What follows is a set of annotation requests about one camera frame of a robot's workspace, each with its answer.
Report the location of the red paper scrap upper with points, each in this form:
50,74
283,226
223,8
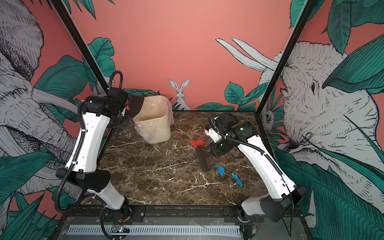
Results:
197,143

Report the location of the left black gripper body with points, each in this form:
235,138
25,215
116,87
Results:
122,122

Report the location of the cream trash bin with liner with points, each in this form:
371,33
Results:
153,122

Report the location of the right black frame post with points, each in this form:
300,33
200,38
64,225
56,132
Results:
297,31

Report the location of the white slotted cable duct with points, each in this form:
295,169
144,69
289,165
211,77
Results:
183,230

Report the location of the dark brown hand brush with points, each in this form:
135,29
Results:
205,158

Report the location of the black frame post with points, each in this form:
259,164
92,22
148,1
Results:
67,20
297,31

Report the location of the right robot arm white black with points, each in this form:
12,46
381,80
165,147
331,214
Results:
283,194

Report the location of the left black frame post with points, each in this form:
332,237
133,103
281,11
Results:
67,20

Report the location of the dark brown dustpan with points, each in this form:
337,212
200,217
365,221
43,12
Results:
134,105

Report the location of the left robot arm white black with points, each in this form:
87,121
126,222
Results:
96,114

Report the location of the blue paper scrap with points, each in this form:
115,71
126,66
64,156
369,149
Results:
221,170
237,179

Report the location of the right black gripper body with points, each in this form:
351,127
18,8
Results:
221,147

